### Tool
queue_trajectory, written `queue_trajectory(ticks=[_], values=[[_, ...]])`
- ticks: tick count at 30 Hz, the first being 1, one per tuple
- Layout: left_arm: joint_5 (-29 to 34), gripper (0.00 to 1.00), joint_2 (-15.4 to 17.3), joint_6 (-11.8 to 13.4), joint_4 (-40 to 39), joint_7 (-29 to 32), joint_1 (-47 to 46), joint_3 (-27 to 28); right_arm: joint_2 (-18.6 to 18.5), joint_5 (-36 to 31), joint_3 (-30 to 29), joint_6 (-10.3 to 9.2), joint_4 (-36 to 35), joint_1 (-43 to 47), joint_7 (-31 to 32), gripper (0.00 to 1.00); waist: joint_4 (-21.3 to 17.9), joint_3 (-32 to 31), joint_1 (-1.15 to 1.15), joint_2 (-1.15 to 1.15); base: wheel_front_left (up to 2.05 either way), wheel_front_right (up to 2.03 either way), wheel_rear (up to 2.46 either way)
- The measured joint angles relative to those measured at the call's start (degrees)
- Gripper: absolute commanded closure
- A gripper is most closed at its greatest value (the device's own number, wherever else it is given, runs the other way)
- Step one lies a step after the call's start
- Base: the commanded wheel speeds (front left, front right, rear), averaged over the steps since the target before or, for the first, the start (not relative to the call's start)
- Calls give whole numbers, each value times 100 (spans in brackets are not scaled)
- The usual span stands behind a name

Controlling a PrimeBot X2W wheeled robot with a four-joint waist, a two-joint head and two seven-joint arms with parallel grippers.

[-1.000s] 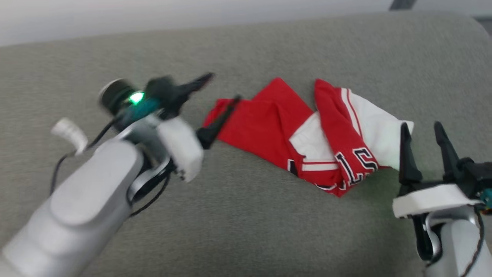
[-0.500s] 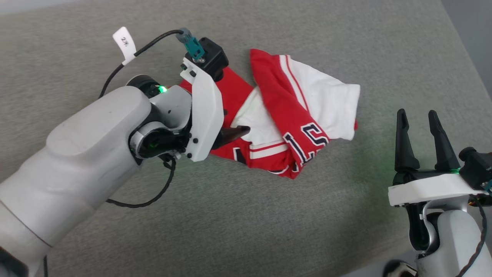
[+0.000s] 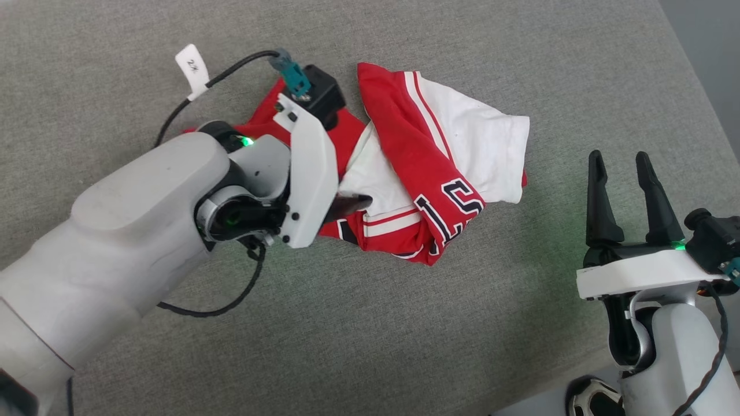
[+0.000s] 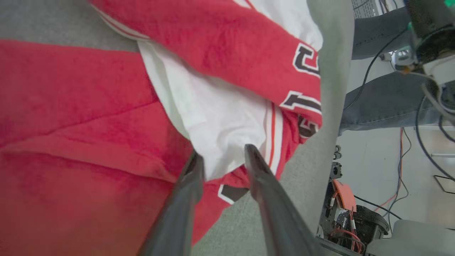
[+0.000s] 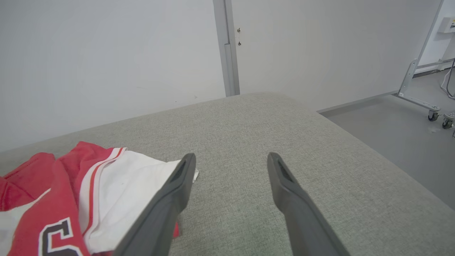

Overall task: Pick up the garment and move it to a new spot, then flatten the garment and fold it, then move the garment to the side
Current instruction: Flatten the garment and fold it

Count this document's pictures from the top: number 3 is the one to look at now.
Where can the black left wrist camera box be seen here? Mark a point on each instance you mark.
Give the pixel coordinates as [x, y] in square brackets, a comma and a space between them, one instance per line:
[324, 92]

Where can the grey fabric work surface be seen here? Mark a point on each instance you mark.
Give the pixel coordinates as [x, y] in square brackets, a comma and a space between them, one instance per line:
[370, 335]

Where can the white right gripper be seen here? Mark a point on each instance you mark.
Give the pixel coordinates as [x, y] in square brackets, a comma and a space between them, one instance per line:
[636, 274]

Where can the red white sports jersey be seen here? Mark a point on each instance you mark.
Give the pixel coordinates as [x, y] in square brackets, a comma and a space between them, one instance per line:
[430, 167]

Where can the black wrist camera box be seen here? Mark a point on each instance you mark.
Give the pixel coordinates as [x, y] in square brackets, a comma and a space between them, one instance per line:
[324, 92]
[714, 237]

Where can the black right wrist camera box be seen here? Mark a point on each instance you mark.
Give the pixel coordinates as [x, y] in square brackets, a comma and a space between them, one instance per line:
[714, 237]

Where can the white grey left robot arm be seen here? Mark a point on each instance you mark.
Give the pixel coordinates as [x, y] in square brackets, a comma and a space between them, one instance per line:
[139, 208]

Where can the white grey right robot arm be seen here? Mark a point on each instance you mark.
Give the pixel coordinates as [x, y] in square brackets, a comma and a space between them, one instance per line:
[676, 358]

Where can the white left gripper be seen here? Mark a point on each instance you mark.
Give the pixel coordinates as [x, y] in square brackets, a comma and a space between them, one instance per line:
[312, 173]

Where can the black white robot base wheel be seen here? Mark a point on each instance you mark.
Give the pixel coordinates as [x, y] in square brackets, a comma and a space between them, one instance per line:
[592, 398]

